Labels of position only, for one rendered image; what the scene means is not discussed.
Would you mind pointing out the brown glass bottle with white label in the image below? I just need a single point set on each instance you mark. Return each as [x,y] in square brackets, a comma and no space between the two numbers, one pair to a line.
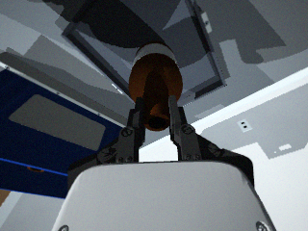
[155,76]

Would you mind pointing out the black shallow tray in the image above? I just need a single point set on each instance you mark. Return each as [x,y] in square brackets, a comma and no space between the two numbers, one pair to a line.
[108,33]

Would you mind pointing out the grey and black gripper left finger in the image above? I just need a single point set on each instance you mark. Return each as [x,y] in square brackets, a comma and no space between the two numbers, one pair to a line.
[123,149]

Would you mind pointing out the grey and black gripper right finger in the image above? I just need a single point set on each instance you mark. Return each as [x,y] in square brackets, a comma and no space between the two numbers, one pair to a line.
[191,146]

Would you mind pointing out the blue plastic crate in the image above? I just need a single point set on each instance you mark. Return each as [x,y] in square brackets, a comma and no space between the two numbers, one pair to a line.
[40,129]

